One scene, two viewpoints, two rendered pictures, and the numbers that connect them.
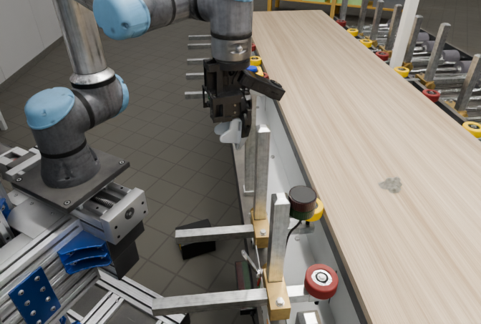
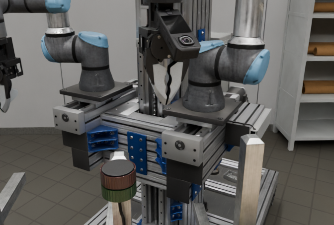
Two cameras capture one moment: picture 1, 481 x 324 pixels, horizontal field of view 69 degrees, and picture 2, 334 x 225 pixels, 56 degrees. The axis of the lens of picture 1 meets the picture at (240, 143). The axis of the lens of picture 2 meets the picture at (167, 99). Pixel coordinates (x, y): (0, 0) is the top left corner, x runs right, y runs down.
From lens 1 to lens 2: 91 cm
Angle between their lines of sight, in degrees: 80
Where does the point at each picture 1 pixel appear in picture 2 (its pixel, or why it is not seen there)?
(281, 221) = not seen: hidden behind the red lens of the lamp
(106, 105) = (231, 65)
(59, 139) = (191, 68)
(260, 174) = (237, 202)
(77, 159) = (195, 91)
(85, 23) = not seen: outside the picture
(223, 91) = (151, 26)
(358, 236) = not seen: outside the picture
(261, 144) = (240, 158)
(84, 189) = (182, 111)
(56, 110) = not seen: hidden behind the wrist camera
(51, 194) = (176, 103)
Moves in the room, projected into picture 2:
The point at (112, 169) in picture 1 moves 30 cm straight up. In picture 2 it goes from (208, 116) to (212, 23)
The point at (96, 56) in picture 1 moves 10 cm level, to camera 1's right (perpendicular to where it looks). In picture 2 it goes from (242, 23) to (251, 27)
